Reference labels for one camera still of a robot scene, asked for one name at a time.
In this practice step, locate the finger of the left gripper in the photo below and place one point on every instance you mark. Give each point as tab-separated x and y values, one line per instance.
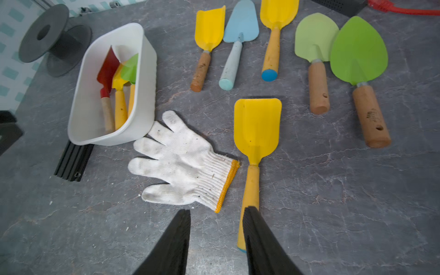
10	131

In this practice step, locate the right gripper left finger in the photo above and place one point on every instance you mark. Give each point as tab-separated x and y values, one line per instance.
169	256

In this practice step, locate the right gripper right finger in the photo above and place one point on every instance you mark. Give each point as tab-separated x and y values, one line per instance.
265	256

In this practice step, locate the white plastic storage box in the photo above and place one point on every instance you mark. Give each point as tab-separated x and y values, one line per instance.
114	100

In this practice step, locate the red shovel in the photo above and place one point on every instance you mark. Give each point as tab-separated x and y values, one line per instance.
105	77

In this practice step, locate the large yellow shovel yellow handle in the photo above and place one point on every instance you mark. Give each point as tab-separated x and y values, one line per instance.
256	135

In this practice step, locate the green trowel wooden handle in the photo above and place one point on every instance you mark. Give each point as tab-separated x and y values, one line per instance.
358	56

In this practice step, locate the yellow shovel wooden handle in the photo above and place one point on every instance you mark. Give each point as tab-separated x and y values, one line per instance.
209	32

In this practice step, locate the light green trowel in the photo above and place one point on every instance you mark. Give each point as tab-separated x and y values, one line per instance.
314	39

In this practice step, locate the light blue trowel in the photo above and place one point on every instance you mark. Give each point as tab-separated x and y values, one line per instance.
242	27

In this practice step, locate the black box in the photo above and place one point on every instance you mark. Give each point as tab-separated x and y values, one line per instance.
348	8

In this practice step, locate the white work glove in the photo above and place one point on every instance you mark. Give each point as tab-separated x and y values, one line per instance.
186	163

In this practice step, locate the grey filament spool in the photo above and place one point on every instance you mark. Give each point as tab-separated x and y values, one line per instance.
47	35

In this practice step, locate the black aluminium rail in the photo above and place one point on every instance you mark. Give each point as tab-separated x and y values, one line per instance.
73	162

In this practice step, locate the green trowel yellow handle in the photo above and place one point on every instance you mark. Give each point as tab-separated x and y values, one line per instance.
128	73

